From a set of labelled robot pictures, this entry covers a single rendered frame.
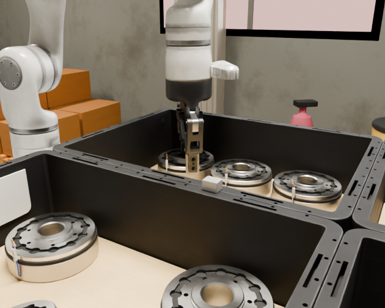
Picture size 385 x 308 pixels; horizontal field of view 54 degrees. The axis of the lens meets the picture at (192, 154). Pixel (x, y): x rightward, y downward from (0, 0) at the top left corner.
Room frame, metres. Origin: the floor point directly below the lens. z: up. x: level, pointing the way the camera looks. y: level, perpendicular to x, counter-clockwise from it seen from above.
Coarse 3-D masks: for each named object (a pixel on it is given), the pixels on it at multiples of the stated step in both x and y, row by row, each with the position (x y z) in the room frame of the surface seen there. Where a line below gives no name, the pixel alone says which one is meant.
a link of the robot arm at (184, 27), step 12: (180, 0) 0.63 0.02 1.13; (192, 0) 0.62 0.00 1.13; (204, 0) 0.62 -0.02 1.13; (168, 12) 0.60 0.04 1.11; (180, 12) 0.59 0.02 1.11; (192, 12) 0.59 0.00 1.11; (204, 12) 0.60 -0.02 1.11; (168, 24) 0.60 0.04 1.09; (180, 24) 0.59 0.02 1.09; (192, 24) 0.58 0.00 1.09; (204, 24) 0.59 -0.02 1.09; (168, 36) 0.60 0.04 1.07; (180, 36) 0.59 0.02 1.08; (192, 36) 0.58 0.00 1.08; (204, 36) 0.59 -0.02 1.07
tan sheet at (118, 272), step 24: (0, 264) 0.37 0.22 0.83; (96, 264) 0.37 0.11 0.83; (120, 264) 0.37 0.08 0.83; (144, 264) 0.37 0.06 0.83; (168, 264) 0.37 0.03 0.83; (0, 288) 0.33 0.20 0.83; (24, 288) 0.33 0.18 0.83; (48, 288) 0.33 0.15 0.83; (72, 288) 0.33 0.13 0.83; (96, 288) 0.33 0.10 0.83; (120, 288) 0.33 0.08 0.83; (144, 288) 0.33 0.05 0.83
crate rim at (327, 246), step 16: (16, 160) 0.45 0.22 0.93; (32, 160) 0.47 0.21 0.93; (64, 160) 0.46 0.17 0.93; (80, 160) 0.46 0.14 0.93; (128, 176) 0.41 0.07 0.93; (144, 176) 0.40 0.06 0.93; (192, 192) 0.36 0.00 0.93; (208, 192) 0.36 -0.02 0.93; (240, 208) 0.33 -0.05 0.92; (256, 208) 0.33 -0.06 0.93; (272, 208) 0.32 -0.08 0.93; (304, 224) 0.30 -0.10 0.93; (320, 224) 0.29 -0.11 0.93; (336, 224) 0.29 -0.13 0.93; (320, 240) 0.27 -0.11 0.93; (336, 240) 0.27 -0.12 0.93; (320, 256) 0.25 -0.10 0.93; (304, 272) 0.23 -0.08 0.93; (320, 272) 0.23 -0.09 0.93; (304, 288) 0.21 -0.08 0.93; (320, 288) 0.21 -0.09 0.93; (288, 304) 0.20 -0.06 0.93; (304, 304) 0.20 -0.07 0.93
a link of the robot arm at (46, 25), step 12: (36, 0) 0.72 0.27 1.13; (48, 0) 0.72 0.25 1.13; (60, 0) 0.73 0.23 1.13; (36, 12) 0.73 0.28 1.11; (48, 12) 0.73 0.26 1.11; (60, 12) 0.74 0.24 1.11; (36, 24) 0.75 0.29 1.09; (48, 24) 0.74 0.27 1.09; (60, 24) 0.75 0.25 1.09; (36, 36) 0.76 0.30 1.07; (48, 36) 0.75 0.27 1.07; (60, 36) 0.75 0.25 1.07; (48, 48) 0.75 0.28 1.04; (60, 48) 0.76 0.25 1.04; (60, 60) 0.76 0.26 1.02; (60, 72) 0.76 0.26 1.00
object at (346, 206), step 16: (160, 112) 0.71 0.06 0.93; (208, 112) 0.71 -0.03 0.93; (112, 128) 0.60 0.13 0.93; (288, 128) 0.61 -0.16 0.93; (304, 128) 0.60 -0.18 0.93; (320, 128) 0.60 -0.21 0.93; (64, 144) 0.52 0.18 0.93; (96, 160) 0.45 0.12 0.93; (112, 160) 0.45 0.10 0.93; (368, 160) 0.45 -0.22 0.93; (160, 176) 0.40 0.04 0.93; (176, 176) 0.40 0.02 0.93; (224, 192) 0.36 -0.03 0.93; (240, 192) 0.36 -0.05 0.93; (352, 192) 0.39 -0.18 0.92; (288, 208) 0.32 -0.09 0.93; (304, 208) 0.32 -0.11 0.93; (336, 208) 0.32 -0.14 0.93; (352, 208) 0.32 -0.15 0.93
